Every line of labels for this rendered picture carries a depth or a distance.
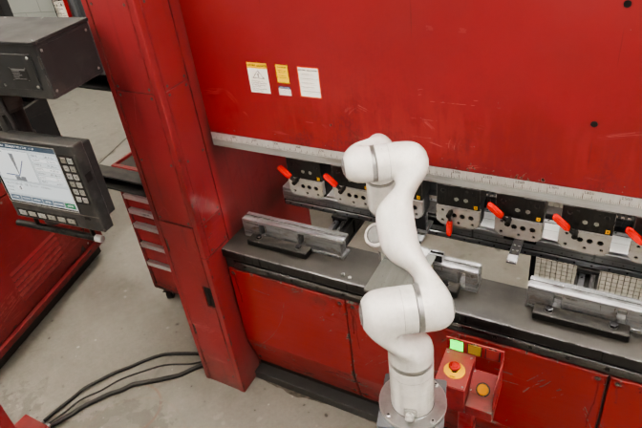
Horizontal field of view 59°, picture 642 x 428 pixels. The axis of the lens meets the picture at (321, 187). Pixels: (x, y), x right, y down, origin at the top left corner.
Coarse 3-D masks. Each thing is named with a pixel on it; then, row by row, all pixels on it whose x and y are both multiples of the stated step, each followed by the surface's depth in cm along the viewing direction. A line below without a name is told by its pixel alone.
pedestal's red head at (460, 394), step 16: (448, 336) 199; (448, 352) 201; (464, 352) 199; (464, 368) 194; (448, 384) 190; (464, 384) 189; (496, 384) 184; (448, 400) 193; (464, 400) 190; (480, 400) 192; (496, 400) 191; (480, 416) 190
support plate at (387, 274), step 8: (384, 256) 215; (432, 256) 212; (384, 264) 211; (392, 264) 211; (432, 264) 209; (376, 272) 208; (384, 272) 207; (392, 272) 207; (400, 272) 206; (408, 272) 206; (376, 280) 204; (384, 280) 204; (392, 280) 203; (400, 280) 203; (408, 280) 202; (368, 288) 201; (376, 288) 201
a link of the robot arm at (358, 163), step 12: (360, 144) 154; (372, 144) 151; (348, 156) 149; (360, 156) 147; (372, 156) 147; (348, 168) 148; (360, 168) 147; (372, 168) 147; (360, 180) 149; (372, 180) 149
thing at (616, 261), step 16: (288, 192) 268; (320, 208) 264; (336, 208) 259; (352, 208) 254; (368, 208) 249; (464, 240) 234; (480, 240) 231; (496, 240) 226; (512, 240) 223; (544, 240) 216; (624, 240) 210; (544, 256) 220; (560, 256) 217; (576, 256) 213; (592, 256) 210; (608, 256) 207; (624, 256) 205; (624, 272) 207; (640, 272) 205
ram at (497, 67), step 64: (192, 0) 200; (256, 0) 187; (320, 0) 176; (384, 0) 166; (448, 0) 158; (512, 0) 150; (576, 0) 142; (640, 0) 136; (320, 64) 188; (384, 64) 177; (448, 64) 167; (512, 64) 159; (576, 64) 151; (640, 64) 143; (256, 128) 218; (320, 128) 203; (384, 128) 190; (448, 128) 179; (512, 128) 169; (576, 128) 160; (640, 128) 151; (512, 192) 180; (640, 192) 161
